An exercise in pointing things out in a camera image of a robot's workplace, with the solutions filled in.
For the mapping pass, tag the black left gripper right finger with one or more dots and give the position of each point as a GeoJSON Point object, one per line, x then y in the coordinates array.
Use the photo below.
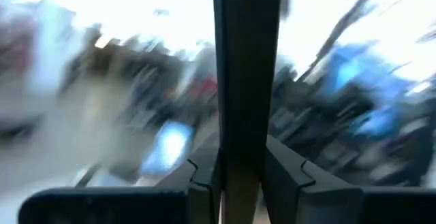
{"type": "Point", "coordinates": [340, 207]}

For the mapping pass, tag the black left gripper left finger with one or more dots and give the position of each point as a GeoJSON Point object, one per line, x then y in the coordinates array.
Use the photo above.
{"type": "Point", "coordinates": [119, 207]}

